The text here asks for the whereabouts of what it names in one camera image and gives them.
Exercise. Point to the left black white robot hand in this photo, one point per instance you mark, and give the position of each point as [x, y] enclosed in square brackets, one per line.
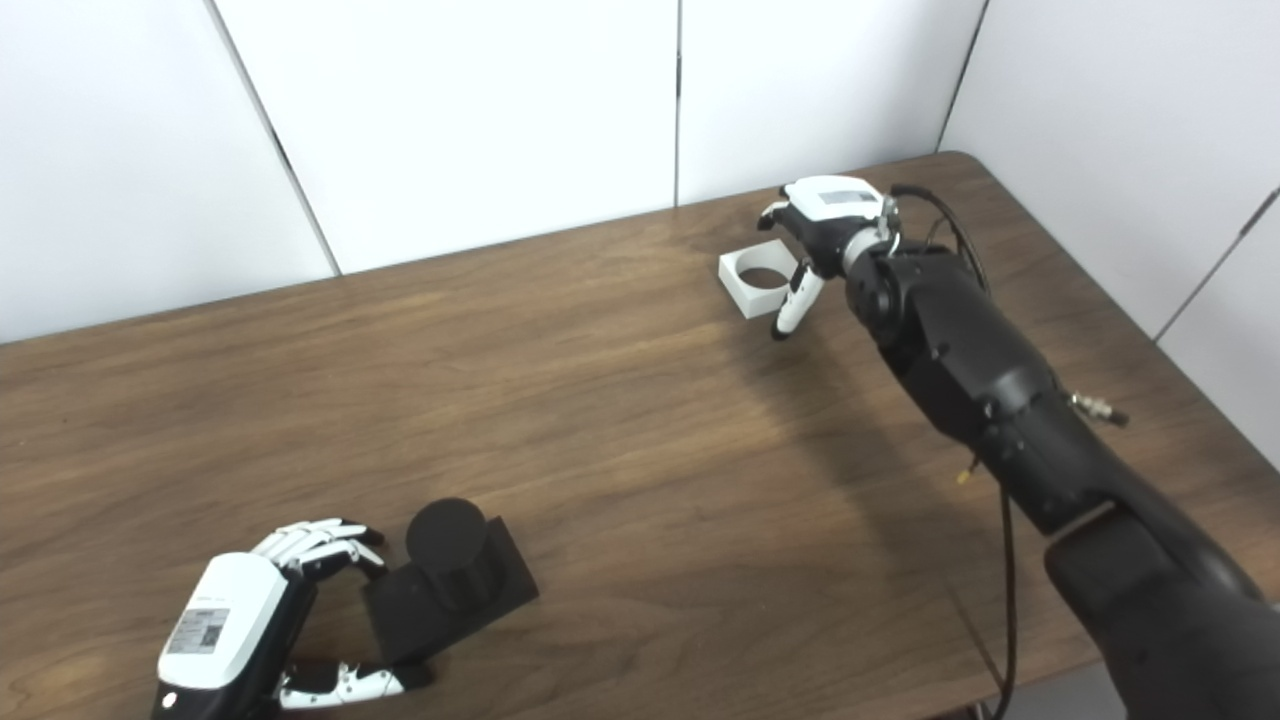
[225, 625]

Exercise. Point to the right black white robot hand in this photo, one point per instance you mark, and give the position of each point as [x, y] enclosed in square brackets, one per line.
[830, 205]

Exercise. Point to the white square piece with hole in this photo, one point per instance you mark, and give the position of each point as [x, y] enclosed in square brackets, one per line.
[750, 300]

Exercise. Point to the black peg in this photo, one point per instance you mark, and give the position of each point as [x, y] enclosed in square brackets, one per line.
[440, 590]

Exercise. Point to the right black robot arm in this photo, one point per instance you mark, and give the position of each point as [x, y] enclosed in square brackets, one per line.
[1000, 390]

